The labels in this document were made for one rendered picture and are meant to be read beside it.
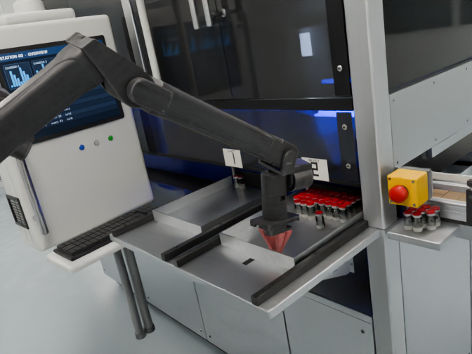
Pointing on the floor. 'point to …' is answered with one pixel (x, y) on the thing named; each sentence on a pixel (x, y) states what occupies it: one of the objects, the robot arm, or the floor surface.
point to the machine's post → (376, 166)
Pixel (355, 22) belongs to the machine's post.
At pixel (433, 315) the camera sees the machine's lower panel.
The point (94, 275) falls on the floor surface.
